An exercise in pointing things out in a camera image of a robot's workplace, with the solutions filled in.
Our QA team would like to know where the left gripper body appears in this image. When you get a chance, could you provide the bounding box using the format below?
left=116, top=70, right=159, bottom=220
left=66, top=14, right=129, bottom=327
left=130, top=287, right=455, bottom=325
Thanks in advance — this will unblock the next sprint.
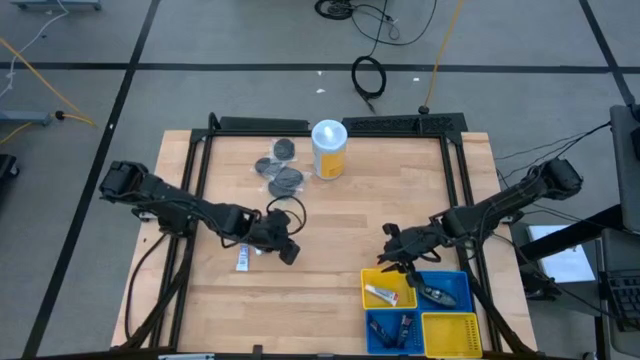
left=248, top=209, right=292, bottom=253

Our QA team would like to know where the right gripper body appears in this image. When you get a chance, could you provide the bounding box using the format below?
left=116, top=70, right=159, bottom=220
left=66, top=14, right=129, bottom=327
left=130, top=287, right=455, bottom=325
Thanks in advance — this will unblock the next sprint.
left=378, top=224, right=446, bottom=265

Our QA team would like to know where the dark grey travel razor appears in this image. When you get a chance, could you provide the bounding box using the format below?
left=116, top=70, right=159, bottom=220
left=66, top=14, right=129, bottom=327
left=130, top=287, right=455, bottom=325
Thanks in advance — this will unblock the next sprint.
left=421, top=283, right=459, bottom=308

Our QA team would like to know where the clear bag with black pad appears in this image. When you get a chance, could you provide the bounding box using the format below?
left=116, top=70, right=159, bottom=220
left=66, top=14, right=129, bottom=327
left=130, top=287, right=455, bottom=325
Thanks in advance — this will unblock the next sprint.
left=266, top=180, right=297, bottom=200
left=252, top=155, right=276, bottom=177
left=269, top=137, right=300, bottom=164
left=272, top=166, right=307, bottom=190

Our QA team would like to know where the dark blue printed tube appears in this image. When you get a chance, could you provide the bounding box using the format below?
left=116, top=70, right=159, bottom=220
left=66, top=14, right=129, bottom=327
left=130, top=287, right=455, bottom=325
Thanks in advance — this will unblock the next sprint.
left=396, top=314, right=414, bottom=349
left=368, top=319, right=394, bottom=349

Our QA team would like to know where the yellow plastic basket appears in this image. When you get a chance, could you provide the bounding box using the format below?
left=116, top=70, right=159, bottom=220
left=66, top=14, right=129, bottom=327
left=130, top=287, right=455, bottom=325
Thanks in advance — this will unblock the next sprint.
left=359, top=267, right=419, bottom=311
left=421, top=311, right=485, bottom=360

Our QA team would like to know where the blue plastic basket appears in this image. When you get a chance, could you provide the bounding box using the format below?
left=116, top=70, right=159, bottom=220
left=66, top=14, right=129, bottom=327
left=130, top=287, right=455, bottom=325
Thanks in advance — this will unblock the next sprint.
left=415, top=270, right=475, bottom=314
left=364, top=308, right=425, bottom=357

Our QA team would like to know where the white yellow wipes canister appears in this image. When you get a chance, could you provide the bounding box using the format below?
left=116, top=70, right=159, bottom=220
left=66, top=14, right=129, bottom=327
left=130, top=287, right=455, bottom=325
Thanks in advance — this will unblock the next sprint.
left=310, top=118, right=349, bottom=181

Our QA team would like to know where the black perforated box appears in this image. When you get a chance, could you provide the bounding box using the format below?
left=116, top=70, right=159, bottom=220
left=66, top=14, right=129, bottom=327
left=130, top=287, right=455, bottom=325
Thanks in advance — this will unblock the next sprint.
left=342, top=112, right=469, bottom=135

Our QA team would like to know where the white paper sheet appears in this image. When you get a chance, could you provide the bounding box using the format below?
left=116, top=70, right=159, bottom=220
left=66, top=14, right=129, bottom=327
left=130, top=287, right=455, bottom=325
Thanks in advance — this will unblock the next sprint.
left=527, top=223, right=600, bottom=285

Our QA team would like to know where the black desk beam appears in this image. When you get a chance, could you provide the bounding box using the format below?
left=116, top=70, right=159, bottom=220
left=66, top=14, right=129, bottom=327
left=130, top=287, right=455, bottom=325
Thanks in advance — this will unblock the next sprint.
left=517, top=202, right=626, bottom=301

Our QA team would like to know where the black keyboard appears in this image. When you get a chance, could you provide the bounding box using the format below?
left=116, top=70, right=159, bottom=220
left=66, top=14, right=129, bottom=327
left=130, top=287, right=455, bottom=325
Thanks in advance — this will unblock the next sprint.
left=603, top=268, right=640, bottom=334

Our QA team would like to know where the grey floor foot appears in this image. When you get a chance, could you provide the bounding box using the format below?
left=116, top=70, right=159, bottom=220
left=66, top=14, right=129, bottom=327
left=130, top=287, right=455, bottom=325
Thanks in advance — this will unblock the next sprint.
left=9, top=0, right=104, bottom=11
left=0, top=109, right=54, bottom=127

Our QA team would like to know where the black caster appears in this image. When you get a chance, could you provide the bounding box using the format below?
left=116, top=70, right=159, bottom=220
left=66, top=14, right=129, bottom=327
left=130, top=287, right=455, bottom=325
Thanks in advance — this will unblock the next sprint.
left=0, top=152, right=21, bottom=179

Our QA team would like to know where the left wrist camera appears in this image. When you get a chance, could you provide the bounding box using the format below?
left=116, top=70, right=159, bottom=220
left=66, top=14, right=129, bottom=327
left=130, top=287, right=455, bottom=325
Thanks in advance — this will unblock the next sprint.
left=278, top=239, right=302, bottom=266

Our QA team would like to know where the black metal table frame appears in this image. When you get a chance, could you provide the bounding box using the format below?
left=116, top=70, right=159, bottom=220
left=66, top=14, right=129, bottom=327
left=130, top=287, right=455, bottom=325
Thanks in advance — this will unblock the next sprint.
left=119, top=111, right=539, bottom=360

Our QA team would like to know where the yellow hanging cable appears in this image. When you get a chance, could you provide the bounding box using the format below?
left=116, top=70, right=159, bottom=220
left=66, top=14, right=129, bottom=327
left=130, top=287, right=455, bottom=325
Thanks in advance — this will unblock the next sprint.
left=418, top=0, right=467, bottom=115

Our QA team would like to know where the silver metal bracket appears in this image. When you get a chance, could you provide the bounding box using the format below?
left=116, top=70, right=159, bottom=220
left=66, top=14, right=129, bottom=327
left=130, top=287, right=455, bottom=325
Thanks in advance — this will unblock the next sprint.
left=157, top=352, right=217, bottom=360

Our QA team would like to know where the black coiled cable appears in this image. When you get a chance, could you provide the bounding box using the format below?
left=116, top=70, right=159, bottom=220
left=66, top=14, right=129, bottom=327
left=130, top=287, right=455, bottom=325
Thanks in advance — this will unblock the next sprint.
left=349, top=0, right=391, bottom=114

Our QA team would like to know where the black cable bundle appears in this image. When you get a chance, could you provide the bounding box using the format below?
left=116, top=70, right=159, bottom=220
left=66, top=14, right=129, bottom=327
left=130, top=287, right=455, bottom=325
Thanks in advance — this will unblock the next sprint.
left=313, top=0, right=354, bottom=21

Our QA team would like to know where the yellow floor cable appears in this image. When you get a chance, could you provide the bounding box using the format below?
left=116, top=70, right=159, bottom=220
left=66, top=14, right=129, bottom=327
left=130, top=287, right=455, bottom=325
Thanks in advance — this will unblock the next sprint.
left=0, top=35, right=96, bottom=147

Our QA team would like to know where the white floor cable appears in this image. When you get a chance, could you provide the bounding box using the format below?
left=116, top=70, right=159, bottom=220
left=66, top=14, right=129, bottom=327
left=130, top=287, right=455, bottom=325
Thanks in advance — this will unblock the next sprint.
left=0, top=0, right=71, bottom=99

